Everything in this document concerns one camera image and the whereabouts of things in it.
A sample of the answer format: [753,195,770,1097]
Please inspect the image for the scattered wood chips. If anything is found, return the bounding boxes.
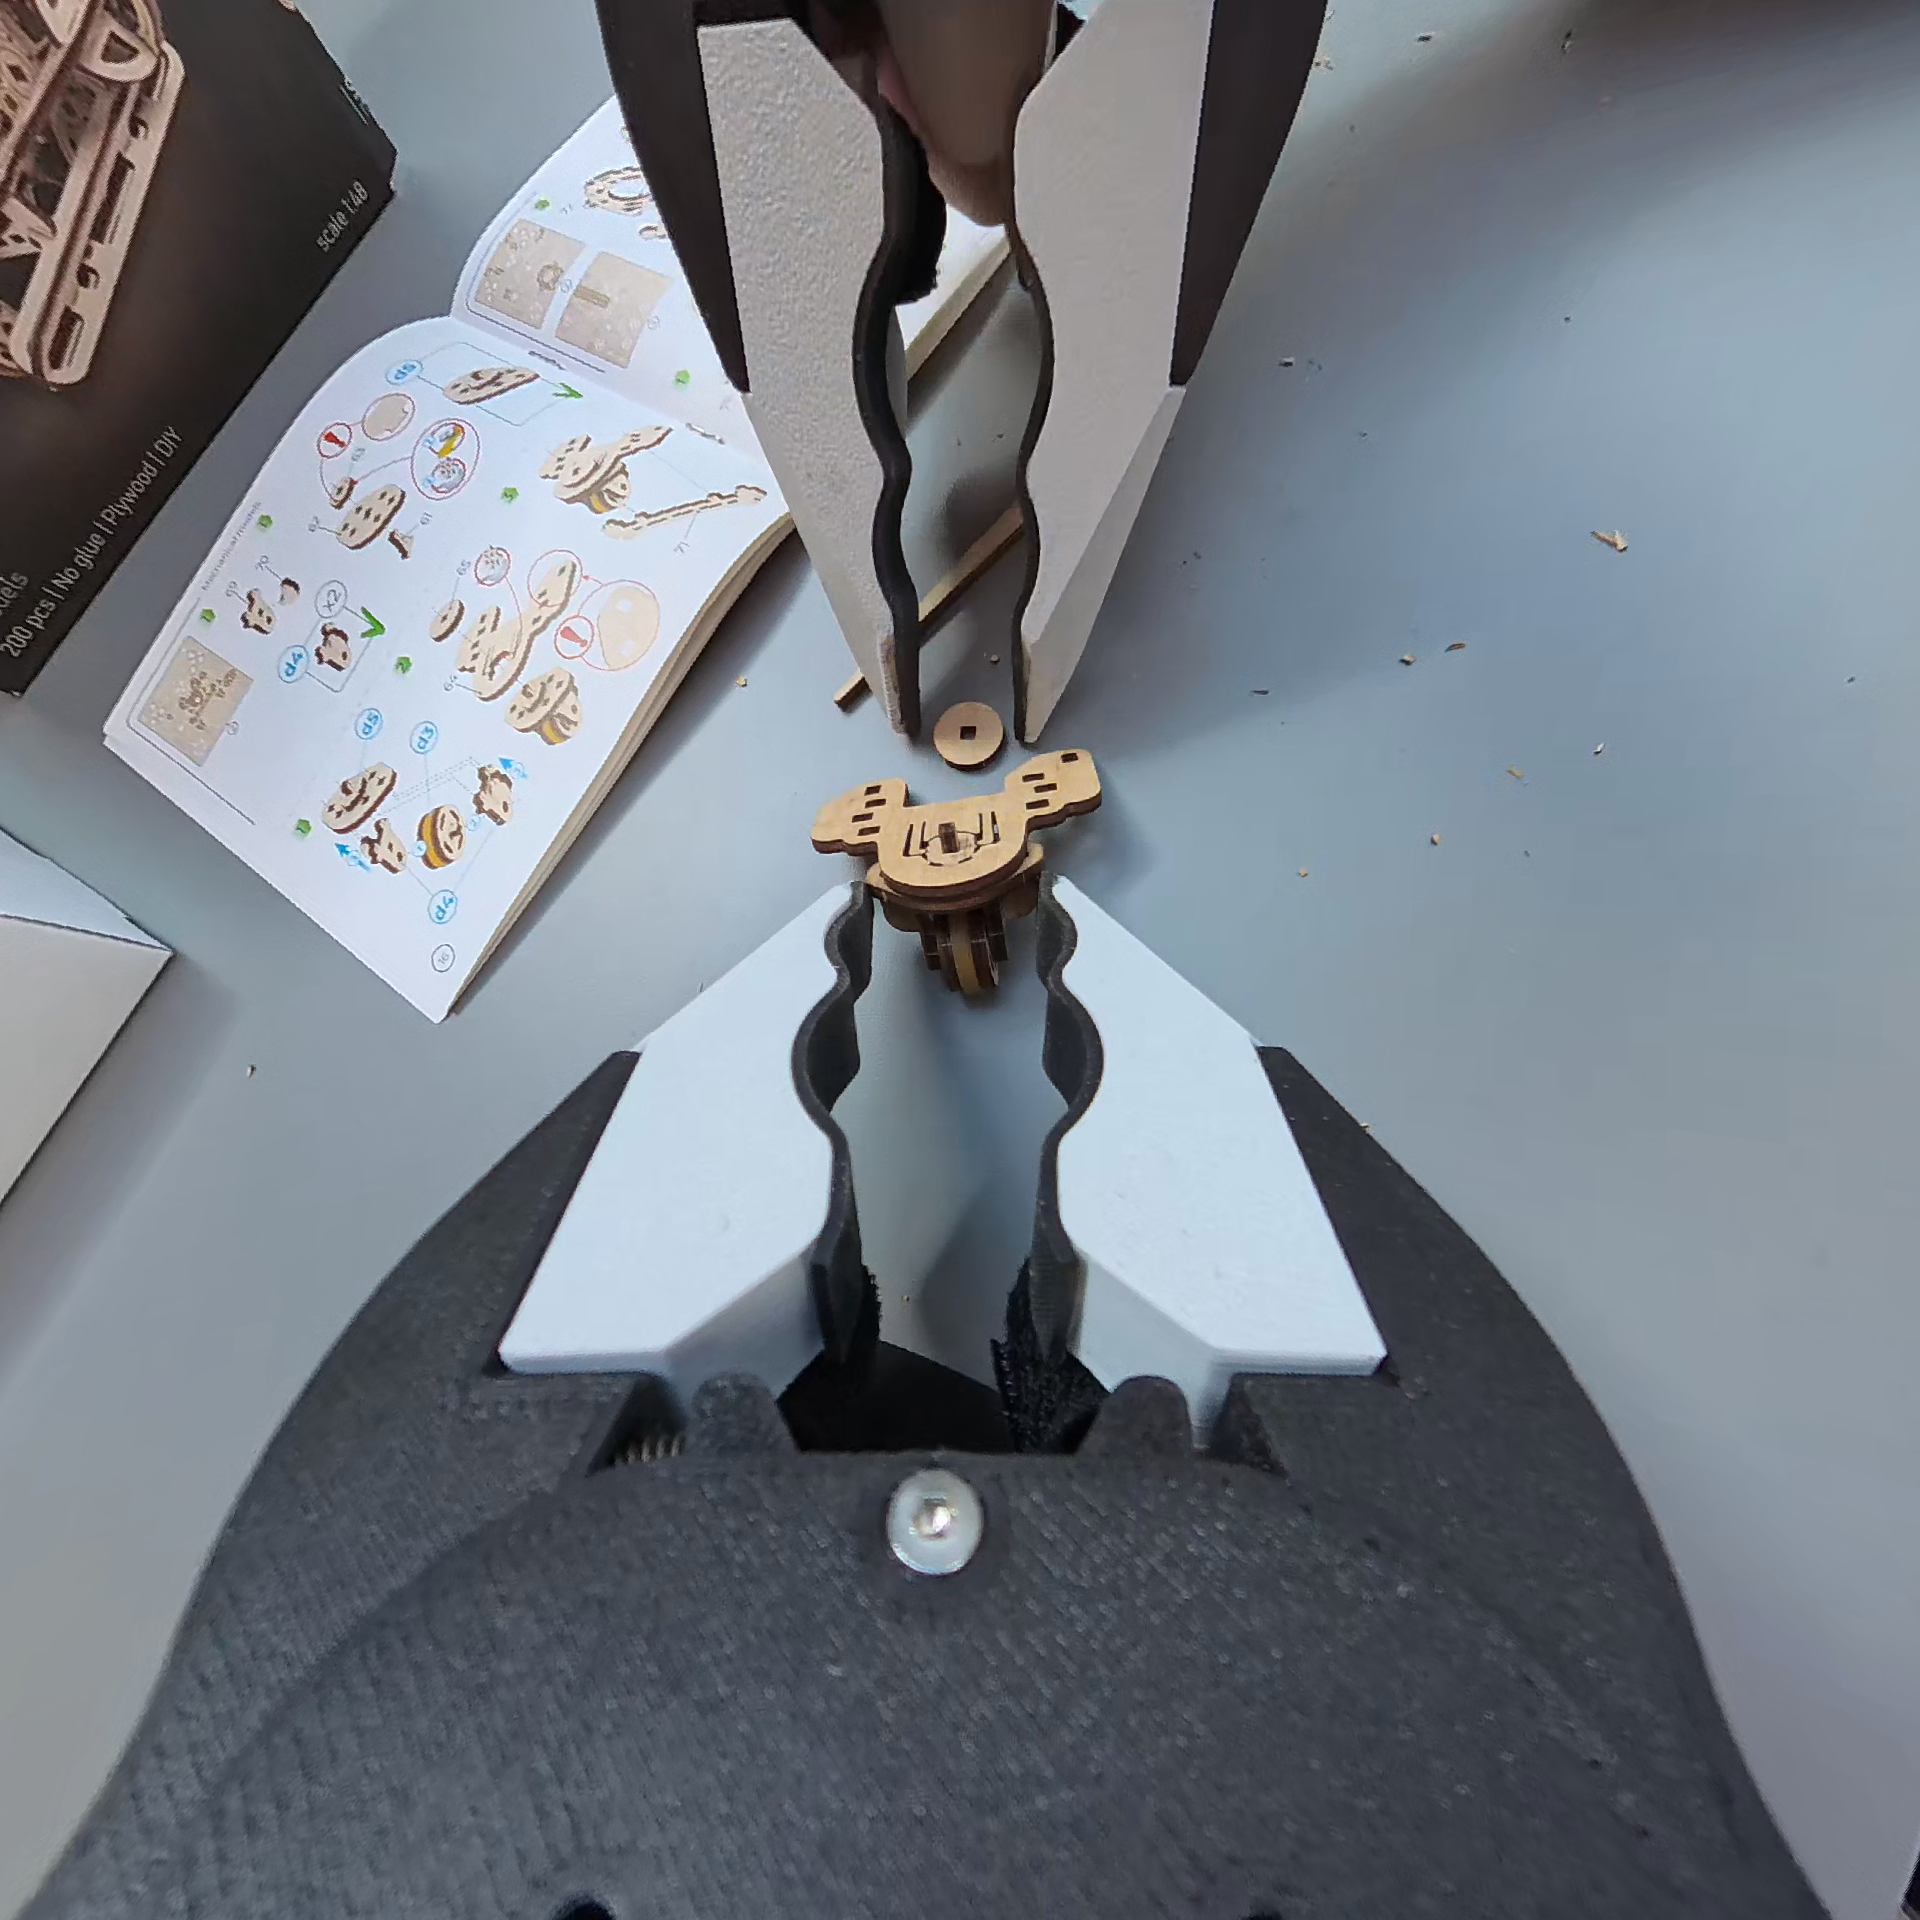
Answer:
[1246,351,1636,887]

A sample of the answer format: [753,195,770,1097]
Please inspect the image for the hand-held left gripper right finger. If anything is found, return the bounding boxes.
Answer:
[990,873,1392,1451]

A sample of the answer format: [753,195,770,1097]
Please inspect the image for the thin wooden stick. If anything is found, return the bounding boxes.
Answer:
[834,502,1032,710]

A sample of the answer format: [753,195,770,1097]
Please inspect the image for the person's right hand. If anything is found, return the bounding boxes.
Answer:
[886,12,1057,231]

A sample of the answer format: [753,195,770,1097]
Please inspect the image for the white instruction booklet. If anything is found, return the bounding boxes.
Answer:
[104,94,1016,1027]

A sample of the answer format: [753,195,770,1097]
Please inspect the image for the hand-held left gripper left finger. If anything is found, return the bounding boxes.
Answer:
[496,883,880,1393]

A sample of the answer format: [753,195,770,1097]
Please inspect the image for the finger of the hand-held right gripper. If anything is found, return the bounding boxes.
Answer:
[695,0,951,735]
[1006,0,1220,747]

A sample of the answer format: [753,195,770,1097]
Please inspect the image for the white cardboard tray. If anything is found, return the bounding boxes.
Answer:
[0,823,176,1209]

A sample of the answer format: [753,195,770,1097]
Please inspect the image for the wooden model assembly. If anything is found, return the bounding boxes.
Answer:
[815,745,1105,1004]

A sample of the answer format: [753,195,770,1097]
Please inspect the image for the black model kit box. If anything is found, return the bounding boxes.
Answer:
[0,0,401,699]

